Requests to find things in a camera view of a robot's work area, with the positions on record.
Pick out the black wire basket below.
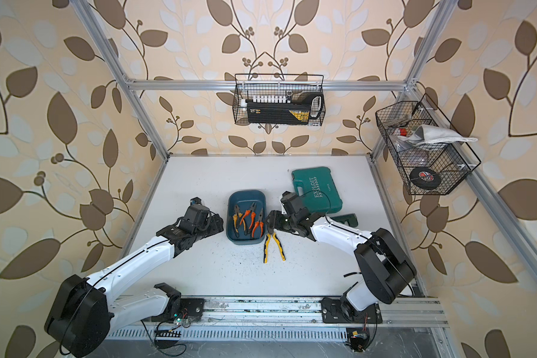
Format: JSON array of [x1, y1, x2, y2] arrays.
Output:
[[233, 72, 326, 126], [375, 94, 481, 195]]

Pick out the black yellow tool box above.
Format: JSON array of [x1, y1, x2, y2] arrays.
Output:
[[246, 102, 310, 125]]

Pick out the green clamp tool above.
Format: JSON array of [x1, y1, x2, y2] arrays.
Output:
[[331, 213, 359, 228]]

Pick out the orange needle nose pliers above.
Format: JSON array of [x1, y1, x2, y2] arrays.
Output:
[[240, 201, 257, 233]]

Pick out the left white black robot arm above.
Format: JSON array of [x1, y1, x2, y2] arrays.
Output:
[[45, 198, 224, 357]]

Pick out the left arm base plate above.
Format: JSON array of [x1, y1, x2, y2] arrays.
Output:
[[143, 298, 206, 325]]

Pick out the right black wire basket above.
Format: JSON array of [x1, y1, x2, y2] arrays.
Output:
[[375, 94, 481, 195]]

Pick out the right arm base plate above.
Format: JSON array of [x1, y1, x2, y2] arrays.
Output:
[[320, 298, 383, 325]]

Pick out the grey cloth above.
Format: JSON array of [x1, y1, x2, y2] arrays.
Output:
[[398, 125, 478, 146]]

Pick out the dark teal storage tray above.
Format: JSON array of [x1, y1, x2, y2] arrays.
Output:
[[226, 189, 268, 246]]

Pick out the black tape roll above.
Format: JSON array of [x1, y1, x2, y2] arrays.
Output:
[[410, 167, 442, 191]]

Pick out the yellow combination pliers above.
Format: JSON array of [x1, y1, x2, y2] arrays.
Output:
[[233, 204, 243, 238]]

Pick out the orange combination pliers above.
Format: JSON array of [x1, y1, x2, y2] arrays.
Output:
[[251, 209, 265, 239]]

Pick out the yellow black crimping pliers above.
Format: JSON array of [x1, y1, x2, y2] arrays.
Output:
[[263, 227, 286, 264]]

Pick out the green plastic tool case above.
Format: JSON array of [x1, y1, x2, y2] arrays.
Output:
[[292, 166, 343, 213]]

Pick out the aluminium front rail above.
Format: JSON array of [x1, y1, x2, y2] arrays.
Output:
[[78, 294, 449, 328]]

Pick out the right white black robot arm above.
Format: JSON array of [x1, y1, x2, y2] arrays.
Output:
[[266, 192, 417, 316]]

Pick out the back black wire basket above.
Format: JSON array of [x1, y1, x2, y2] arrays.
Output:
[[233, 72, 326, 126]]

